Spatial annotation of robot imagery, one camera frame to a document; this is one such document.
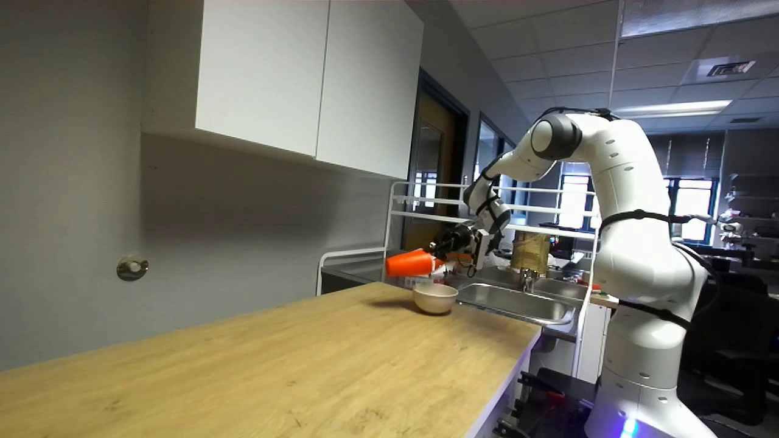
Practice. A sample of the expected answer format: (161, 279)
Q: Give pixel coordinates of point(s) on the rectangular ceiling light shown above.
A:
(674, 109)

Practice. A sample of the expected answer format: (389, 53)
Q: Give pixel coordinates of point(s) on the white ceramic bowl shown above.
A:
(435, 297)

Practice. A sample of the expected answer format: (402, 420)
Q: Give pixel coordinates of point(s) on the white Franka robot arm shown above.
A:
(642, 269)

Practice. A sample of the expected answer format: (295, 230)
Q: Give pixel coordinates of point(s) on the dark wooden door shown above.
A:
(435, 154)

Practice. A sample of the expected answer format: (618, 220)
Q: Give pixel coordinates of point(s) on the bright office window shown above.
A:
(579, 204)
(689, 210)

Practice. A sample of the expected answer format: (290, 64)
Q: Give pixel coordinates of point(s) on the white wall cabinet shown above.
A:
(283, 77)

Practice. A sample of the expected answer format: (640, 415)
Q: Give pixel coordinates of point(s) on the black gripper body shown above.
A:
(464, 241)

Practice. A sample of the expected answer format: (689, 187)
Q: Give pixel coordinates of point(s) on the round metal wall knob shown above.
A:
(132, 269)

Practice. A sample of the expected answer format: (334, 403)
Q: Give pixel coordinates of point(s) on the stainless steel sink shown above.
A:
(514, 302)

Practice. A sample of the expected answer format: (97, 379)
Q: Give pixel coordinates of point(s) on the ceiling air vent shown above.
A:
(728, 70)

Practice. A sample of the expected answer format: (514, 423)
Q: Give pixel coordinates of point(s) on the orange plastic cup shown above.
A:
(412, 263)

